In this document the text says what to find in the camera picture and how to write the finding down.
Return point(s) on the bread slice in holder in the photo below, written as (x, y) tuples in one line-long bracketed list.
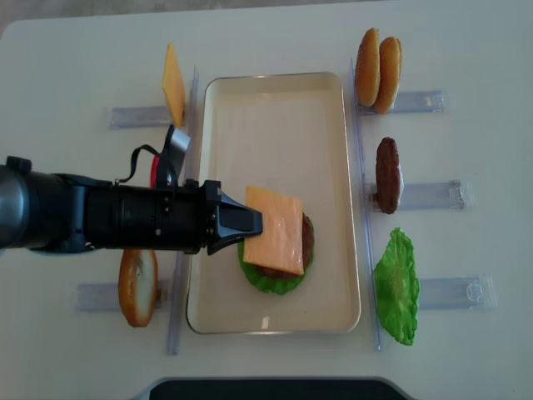
[(137, 286)]

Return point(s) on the clear lettuce holder rail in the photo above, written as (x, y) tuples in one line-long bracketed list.
[(475, 292)]

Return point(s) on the orange cheese slice in holder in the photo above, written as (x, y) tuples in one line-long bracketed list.
[(173, 86)]

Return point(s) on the cream rectangular tray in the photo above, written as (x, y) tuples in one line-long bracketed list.
[(286, 133)]

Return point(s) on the orange cheese slice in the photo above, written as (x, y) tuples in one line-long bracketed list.
[(173, 86), (279, 246)]

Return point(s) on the sesame bun top in holder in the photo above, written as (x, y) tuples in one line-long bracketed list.
[(367, 71)]

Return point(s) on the brown meat patty in holder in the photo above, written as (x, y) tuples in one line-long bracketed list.
[(388, 176)]

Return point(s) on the clear bread holder rail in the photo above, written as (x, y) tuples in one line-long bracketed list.
[(97, 297)]

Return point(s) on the plain bun half in holder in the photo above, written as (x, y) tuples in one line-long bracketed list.
[(390, 73)]

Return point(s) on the black base at bottom edge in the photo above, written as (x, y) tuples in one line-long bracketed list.
[(268, 388)]

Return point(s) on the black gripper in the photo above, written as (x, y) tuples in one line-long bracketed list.
[(143, 218)]

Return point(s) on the brown meat patty on stack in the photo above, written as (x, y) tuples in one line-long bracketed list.
[(307, 252)]

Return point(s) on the red tomato slice in holder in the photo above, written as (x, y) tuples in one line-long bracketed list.
[(154, 171)]

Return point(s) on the clear patty holder rail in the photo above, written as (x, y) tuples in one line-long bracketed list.
[(453, 194)]

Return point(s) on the green lettuce leaf on stack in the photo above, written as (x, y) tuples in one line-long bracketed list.
[(267, 280)]

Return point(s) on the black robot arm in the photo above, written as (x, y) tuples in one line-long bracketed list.
[(70, 214)]

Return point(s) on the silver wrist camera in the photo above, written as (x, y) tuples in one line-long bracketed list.
[(172, 157)]

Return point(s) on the green lettuce leaf in holder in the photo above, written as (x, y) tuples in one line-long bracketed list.
[(398, 288)]

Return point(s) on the clear cheese holder rail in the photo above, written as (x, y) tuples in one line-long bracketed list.
[(137, 117)]

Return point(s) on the clear bun holder rail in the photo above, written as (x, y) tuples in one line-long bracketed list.
[(429, 101)]

